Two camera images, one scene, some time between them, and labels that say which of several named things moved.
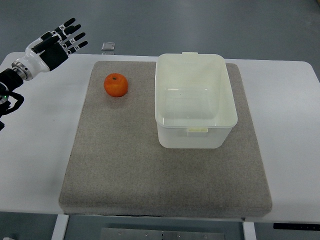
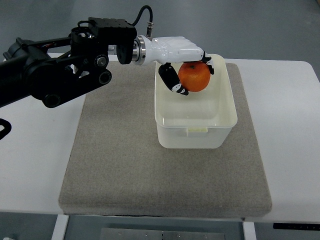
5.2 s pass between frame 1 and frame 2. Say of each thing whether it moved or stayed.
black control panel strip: stayed
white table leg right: stayed
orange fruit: moved
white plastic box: stayed
